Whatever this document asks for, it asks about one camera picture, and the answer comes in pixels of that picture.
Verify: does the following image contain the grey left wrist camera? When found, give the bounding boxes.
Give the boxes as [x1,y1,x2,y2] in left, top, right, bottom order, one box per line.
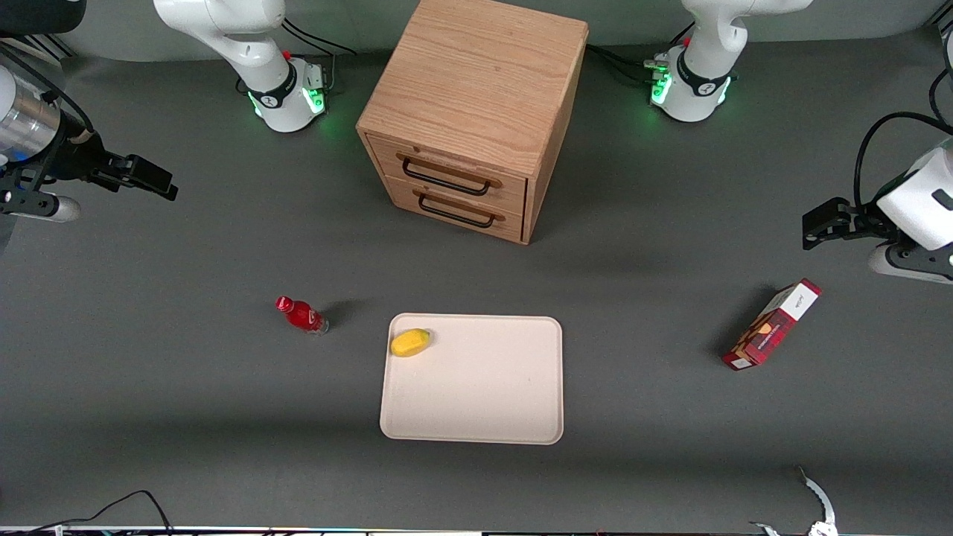
[867,241,953,285]

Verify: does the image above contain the black cables at arm base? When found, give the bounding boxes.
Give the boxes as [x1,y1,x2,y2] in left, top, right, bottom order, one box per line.
[281,16,360,94]
[586,22,697,84]

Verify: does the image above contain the red coke bottle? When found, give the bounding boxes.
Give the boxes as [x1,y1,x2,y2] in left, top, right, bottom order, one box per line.
[275,296,330,335]

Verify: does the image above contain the white curved plastic piece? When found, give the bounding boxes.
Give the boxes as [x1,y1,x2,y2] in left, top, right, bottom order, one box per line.
[748,466,839,536]

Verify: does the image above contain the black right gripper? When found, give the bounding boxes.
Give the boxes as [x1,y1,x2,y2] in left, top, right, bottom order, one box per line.
[30,133,179,202]

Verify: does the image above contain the wooden drawer with long handle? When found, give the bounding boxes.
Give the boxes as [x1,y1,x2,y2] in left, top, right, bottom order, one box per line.
[366,133,530,217]

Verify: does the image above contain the black cables at right arm base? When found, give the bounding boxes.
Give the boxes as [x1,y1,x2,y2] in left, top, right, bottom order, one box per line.
[281,16,360,94]

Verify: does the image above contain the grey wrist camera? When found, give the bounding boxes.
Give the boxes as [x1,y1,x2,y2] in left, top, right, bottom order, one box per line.
[867,241,953,285]
[0,188,82,224]

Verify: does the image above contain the wooden two-drawer cabinet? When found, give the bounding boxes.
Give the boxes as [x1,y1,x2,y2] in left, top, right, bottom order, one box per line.
[356,0,590,246]

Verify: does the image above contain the black cable on left wrist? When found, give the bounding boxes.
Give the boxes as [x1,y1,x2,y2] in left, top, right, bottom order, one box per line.
[853,33,953,211]

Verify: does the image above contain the red and white snack box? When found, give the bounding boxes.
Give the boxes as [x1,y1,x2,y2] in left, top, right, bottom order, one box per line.
[721,278,823,371]

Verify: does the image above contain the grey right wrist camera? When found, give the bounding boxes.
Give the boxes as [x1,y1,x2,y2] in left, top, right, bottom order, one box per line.
[0,188,82,224]

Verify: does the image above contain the black cables at left arm base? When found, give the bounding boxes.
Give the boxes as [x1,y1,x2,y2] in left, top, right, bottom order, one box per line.
[586,22,697,84]

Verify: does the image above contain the beige plastic tray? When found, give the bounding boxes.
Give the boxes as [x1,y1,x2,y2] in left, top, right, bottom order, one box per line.
[379,313,564,446]

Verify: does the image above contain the yellow toy fruit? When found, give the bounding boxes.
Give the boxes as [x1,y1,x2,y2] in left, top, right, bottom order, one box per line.
[390,328,433,358]

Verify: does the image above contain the thin black cable at table edge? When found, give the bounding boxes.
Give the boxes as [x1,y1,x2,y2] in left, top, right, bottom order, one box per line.
[26,489,176,534]

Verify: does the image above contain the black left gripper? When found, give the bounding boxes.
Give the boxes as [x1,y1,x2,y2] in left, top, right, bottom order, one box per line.
[802,197,899,251]

